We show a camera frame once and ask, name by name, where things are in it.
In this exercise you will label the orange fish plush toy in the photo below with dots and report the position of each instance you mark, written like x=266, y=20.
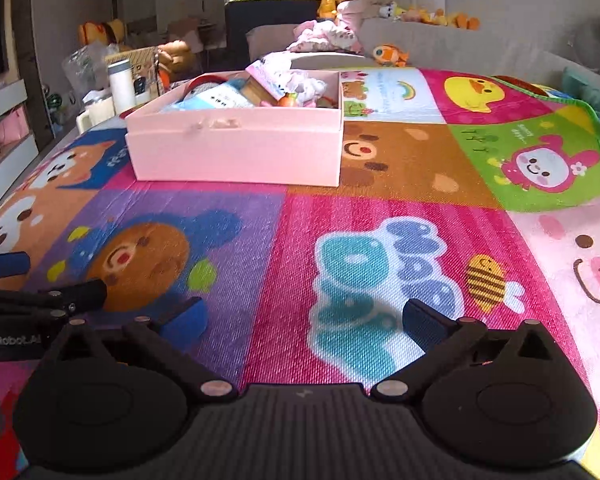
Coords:
x=390, y=55

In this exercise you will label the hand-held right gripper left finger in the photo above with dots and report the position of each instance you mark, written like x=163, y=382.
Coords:
x=187, y=325

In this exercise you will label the green ball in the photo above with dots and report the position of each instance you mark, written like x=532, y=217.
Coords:
x=54, y=101

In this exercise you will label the colourful cartoon play mat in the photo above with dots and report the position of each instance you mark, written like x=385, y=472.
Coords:
x=380, y=185

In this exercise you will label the pink pillow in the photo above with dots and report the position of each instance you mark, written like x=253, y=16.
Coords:
x=362, y=10

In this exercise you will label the white jug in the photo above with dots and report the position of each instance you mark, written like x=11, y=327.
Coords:
x=96, y=115

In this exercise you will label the row of yellow duck plushes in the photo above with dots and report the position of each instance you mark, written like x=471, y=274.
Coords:
x=440, y=19

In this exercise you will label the white dog plush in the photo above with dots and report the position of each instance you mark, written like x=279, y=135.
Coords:
x=387, y=11

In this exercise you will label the pink white plush toy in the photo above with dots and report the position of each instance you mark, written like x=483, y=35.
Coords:
x=305, y=85

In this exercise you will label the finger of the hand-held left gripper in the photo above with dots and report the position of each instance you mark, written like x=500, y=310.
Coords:
x=80, y=296
x=5, y=265

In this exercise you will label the white insulated bottle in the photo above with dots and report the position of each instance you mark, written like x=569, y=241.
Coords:
x=121, y=87

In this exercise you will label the yellow plush toy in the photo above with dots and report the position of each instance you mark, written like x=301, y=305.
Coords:
x=100, y=32

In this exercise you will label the orange sitting plush toy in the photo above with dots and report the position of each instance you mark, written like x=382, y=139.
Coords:
x=327, y=7

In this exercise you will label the open cardboard box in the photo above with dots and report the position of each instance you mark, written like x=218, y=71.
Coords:
x=142, y=70

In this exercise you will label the teal cloth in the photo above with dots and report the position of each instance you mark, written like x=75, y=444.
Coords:
x=590, y=95

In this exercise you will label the grey fabric sofa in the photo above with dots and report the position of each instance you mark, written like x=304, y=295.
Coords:
x=505, y=40

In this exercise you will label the pink storage box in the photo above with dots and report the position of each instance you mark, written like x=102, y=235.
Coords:
x=240, y=147

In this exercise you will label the pink card packet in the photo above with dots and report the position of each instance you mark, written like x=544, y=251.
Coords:
x=265, y=72

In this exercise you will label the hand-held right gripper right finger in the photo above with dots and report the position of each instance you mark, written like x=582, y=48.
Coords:
x=425, y=325

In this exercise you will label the white television cabinet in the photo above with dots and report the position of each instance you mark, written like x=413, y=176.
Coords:
x=10, y=145

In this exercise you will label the orange carrot toy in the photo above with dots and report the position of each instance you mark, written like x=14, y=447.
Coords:
x=287, y=100

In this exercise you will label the brown bear plush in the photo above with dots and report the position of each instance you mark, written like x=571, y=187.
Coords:
x=177, y=57

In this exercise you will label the closed cardboard box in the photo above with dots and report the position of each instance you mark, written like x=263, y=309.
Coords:
x=184, y=30

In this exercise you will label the black fish tank cabinet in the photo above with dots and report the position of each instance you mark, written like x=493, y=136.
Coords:
x=270, y=17

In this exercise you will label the pink bag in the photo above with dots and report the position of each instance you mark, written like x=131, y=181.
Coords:
x=9, y=127

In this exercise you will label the light blue toy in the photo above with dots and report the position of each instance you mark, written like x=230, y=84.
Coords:
x=225, y=97

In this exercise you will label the pink crumpled blanket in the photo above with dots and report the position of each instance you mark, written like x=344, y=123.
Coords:
x=325, y=37

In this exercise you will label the clear plastic bag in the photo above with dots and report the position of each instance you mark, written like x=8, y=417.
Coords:
x=85, y=67

